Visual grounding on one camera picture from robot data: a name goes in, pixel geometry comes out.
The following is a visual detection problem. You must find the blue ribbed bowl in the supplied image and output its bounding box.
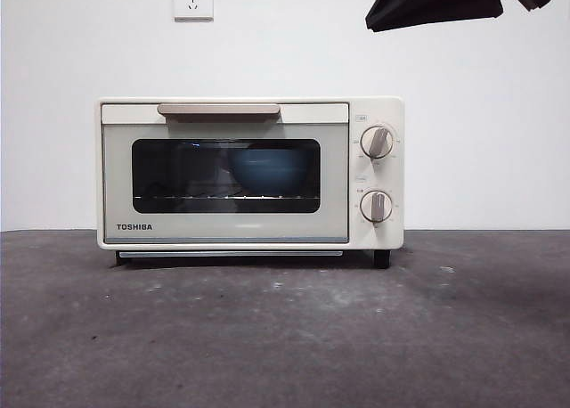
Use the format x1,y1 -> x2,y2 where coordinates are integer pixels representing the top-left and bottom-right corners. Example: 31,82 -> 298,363
229,148 -> 313,192

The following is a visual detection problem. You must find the cream Toshiba toaster oven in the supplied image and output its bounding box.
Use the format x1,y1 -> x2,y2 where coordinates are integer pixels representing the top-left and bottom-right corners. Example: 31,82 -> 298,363
95,96 -> 405,269

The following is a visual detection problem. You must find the cream oven control knob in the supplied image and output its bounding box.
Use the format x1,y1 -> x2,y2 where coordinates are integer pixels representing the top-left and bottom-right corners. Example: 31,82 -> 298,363
359,125 -> 395,159
359,190 -> 394,224

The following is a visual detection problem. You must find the white wall power socket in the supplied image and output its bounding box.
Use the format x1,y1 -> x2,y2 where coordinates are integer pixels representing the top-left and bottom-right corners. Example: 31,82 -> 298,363
172,0 -> 214,22

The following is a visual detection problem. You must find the metal wire oven rack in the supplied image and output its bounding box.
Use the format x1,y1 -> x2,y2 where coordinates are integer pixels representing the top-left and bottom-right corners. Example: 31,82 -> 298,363
132,194 -> 320,201

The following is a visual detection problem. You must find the cream glass oven door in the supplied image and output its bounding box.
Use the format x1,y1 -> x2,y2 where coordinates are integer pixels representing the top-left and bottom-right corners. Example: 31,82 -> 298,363
101,102 -> 350,244

